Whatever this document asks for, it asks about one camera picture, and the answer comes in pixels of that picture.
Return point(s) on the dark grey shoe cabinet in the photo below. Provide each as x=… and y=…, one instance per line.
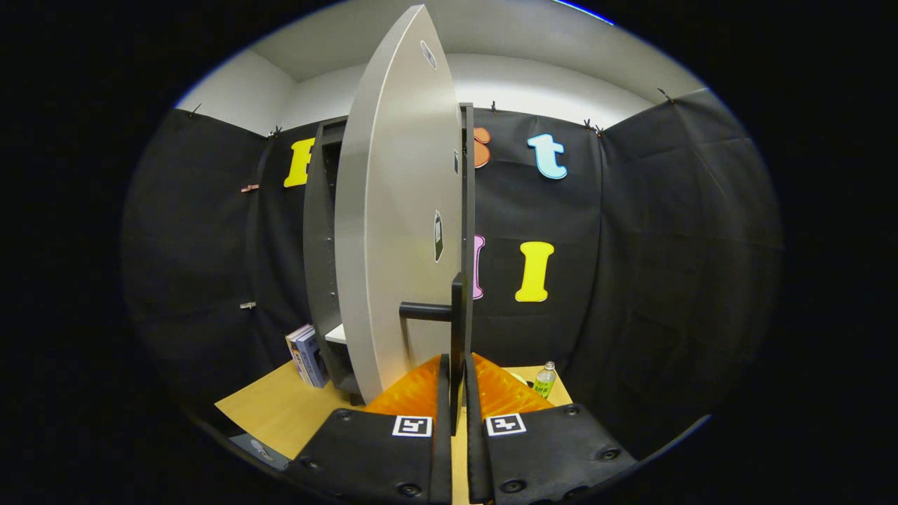
x=319, y=245

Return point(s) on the black backdrop cloth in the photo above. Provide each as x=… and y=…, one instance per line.
x=666, y=245

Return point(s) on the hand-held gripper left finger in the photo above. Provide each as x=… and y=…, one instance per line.
x=443, y=435

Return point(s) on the blue book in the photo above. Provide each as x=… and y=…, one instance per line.
x=313, y=359

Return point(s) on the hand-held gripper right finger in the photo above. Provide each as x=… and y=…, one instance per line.
x=473, y=435

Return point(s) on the long ceiling light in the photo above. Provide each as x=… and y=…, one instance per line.
x=584, y=10

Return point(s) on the green plastic bottle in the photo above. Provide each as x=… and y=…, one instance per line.
x=544, y=382

